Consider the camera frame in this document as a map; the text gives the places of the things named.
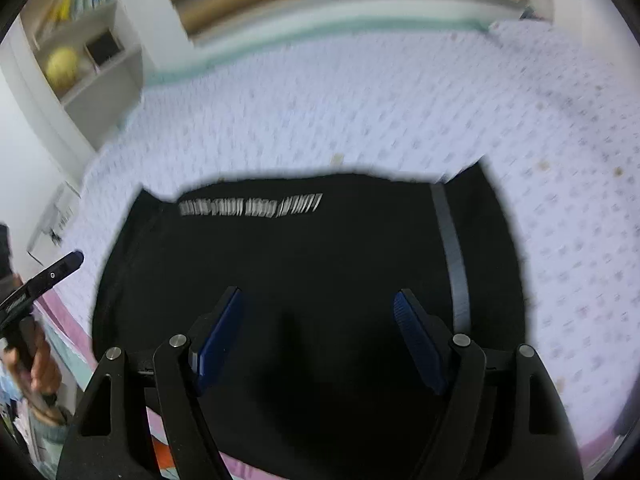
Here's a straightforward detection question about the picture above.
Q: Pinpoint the small black box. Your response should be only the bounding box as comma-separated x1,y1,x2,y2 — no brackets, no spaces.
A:
84,30,125,67

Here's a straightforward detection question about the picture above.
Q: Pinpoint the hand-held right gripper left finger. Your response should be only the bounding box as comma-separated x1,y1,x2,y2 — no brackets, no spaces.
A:
56,286,246,480

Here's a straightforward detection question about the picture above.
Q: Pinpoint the white bookshelf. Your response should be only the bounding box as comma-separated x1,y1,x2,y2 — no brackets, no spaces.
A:
0,0,153,153

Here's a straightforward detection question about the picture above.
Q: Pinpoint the yellow ball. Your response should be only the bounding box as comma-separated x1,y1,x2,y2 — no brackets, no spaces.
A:
45,46,81,87

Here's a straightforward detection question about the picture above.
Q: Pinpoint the person's left forearm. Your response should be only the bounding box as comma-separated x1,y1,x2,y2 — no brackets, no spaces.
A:
27,402,77,480

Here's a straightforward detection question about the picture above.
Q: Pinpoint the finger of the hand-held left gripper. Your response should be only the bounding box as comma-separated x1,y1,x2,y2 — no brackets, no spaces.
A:
0,251,85,317

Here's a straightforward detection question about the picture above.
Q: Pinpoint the pink blanket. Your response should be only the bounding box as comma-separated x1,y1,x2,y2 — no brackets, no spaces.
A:
37,287,281,480

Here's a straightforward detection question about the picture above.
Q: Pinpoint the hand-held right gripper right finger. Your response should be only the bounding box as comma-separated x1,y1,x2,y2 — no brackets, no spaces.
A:
392,288,586,480

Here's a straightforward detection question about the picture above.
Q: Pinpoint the person's left hand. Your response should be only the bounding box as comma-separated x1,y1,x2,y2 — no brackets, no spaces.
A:
1,332,65,411

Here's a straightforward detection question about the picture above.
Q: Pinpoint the white dotted bed sheet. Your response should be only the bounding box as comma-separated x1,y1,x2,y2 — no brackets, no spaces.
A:
27,20,640,463

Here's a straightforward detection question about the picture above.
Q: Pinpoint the black hooded jacket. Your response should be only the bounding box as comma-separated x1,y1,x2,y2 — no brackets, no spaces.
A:
91,162,532,480

